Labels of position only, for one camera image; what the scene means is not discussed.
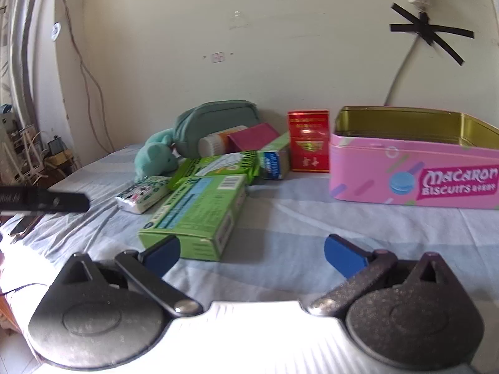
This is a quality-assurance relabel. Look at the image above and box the white pill bottle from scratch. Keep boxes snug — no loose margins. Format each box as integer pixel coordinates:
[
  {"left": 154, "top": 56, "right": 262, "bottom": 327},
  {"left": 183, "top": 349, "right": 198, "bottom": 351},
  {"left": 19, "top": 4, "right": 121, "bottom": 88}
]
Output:
[{"left": 197, "top": 125, "right": 249, "bottom": 157}]

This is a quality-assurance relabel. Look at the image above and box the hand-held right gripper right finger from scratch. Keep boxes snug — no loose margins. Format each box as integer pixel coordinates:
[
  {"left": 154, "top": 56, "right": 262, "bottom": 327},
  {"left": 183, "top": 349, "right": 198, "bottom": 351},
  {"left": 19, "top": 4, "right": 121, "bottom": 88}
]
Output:
[{"left": 305, "top": 234, "right": 453, "bottom": 317}]

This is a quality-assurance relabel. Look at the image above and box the grey striped curtain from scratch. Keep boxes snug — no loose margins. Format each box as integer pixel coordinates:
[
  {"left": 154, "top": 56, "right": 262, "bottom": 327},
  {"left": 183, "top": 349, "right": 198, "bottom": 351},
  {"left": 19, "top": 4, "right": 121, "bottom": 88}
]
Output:
[{"left": 0, "top": 0, "right": 59, "bottom": 125}]

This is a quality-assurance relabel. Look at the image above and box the teal plush toy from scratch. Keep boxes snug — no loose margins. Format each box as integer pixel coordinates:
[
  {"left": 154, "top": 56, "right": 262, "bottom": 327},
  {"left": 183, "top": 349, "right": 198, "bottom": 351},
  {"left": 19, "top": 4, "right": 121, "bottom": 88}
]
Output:
[{"left": 134, "top": 130, "right": 181, "bottom": 183}]

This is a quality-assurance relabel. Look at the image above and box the white power cable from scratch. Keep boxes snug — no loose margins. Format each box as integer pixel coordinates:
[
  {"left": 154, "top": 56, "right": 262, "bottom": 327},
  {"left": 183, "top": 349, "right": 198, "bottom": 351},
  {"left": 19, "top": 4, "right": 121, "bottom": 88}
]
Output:
[{"left": 384, "top": 41, "right": 419, "bottom": 106}]

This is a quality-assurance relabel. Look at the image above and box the red carton box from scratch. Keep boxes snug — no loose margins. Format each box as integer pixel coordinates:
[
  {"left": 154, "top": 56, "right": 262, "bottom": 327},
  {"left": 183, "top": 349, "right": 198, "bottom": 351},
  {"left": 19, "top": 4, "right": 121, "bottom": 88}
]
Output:
[{"left": 288, "top": 110, "right": 330, "bottom": 173}]

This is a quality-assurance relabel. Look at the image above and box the magenta small box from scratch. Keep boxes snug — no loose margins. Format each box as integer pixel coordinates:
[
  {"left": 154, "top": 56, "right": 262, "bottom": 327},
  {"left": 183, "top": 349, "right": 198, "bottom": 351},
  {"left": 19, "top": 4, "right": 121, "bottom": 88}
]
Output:
[{"left": 227, "top": 122, "right": 280, "bottom": 152}]

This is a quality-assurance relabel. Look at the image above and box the flat green carton box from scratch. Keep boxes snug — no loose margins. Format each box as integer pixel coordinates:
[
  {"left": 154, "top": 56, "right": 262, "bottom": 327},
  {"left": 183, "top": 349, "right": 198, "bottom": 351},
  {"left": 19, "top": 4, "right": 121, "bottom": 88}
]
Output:
[{"left": 168, "top": 150, "right": 261, "bottom": 191}]

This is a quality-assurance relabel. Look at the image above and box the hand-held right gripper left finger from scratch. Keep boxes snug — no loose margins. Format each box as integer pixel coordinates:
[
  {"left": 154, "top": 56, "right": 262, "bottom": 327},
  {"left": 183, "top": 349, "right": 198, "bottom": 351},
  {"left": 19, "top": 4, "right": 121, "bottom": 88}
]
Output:
[{"left": 58, "top": 236, "right": 204, "bottom": 317}]

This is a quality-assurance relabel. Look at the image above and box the blue and white box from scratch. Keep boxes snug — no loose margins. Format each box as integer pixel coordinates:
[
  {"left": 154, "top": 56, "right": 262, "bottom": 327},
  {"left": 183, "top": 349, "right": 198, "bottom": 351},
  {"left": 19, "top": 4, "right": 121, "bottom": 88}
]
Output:
[{"left": 257, "top": 132, "right": 291, "bottom": 180}]

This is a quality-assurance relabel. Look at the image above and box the pink biscuit tin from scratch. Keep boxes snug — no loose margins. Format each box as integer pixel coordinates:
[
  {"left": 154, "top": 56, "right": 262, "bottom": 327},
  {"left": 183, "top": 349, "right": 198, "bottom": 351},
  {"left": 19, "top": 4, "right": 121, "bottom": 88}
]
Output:
[{"left": 328, "top": 105, "right": 499, "bottom": 211}]

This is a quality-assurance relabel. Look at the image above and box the thin brown wall cable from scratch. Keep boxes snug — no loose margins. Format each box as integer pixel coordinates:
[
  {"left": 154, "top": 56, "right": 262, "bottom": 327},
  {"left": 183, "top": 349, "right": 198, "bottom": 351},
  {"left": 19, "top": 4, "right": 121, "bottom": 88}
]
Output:
[{"left": 56, "top": 0, "right": 114, "bottom": 152}]

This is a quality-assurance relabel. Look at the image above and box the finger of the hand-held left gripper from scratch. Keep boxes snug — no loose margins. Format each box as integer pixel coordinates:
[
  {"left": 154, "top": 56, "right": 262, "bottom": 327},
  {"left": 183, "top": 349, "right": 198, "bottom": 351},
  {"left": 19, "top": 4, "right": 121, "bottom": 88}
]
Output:
[{"left": 24, "top": 188, "right": 91, "bottom": 215}]

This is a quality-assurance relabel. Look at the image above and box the large green carton box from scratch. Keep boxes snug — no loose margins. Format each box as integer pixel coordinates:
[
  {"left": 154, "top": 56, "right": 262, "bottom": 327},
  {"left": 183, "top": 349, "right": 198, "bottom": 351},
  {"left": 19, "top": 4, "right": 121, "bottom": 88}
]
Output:
[{"left": 138, "top": 174, "right": 248, "bottom": 261}]

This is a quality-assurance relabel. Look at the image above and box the black tape cross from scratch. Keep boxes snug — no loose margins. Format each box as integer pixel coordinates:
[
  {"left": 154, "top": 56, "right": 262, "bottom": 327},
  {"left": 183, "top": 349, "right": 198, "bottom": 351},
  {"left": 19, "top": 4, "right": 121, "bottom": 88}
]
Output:
[{"left": 390, "top": 2, "right": 475, "bottom": 66}]

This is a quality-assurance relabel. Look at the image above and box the teal zip pouch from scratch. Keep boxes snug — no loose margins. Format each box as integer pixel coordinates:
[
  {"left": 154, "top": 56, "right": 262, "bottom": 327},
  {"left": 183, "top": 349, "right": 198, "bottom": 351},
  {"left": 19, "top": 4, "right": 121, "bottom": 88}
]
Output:
[{"left": 173, "top": 100, "right": 261, "bottom": 158}]

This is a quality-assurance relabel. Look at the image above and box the white cable tangle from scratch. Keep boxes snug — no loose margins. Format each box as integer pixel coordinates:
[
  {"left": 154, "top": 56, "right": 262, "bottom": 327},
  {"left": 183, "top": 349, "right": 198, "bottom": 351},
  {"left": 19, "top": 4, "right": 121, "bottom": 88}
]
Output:
[{"left": 16, "top": 125, "right": 51, "bottom": 180}]

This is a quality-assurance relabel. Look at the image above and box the green printed tissue packet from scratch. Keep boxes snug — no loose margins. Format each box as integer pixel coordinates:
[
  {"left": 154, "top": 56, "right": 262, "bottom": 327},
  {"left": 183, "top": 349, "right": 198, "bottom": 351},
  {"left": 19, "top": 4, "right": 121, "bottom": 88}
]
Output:
[{"left": 115, "top": 175, "right": 172, "bottom": 214}]

